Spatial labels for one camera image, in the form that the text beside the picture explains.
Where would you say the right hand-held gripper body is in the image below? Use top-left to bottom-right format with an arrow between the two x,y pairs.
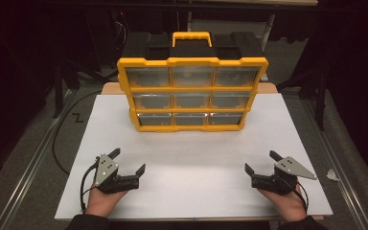
251,155 -> 318,196

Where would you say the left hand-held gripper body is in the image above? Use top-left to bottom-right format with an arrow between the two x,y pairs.
93,153 -> 141,195

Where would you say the person's left hand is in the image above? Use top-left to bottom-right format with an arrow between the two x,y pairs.
85,184 -> 129,219

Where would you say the person's right hand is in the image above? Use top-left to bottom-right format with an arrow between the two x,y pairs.
257,184 -> 308,223

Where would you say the crumpled white paper scrap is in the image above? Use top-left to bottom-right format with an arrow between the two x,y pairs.
325,168 -> 341,183

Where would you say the black metal stand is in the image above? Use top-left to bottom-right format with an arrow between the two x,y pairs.
51,58 -> 81,120

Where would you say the yellow black drawer organizer cabinet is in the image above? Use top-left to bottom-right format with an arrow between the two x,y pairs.
116,31 -> 269,133

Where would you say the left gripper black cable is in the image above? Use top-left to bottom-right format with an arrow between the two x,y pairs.
80,158 -> 101,214

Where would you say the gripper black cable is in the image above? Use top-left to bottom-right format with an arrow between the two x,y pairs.
80,158 -> 101,214
294,181 -> 310,216

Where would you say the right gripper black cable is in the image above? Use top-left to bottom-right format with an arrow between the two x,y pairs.
294,181 -> 310,216

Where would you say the metal floor rail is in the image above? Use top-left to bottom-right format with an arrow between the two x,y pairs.
0,90 -> 76,230
301,98 -> 368,230

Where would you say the long black floor cable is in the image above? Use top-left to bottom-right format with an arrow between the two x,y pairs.
51,89 -> 104,176

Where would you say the bundle of hanging cables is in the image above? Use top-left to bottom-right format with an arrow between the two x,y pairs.
112,10 -> 131,69

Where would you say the yellow carry handle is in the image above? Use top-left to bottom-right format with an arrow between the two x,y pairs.
172,31 -> 213,49

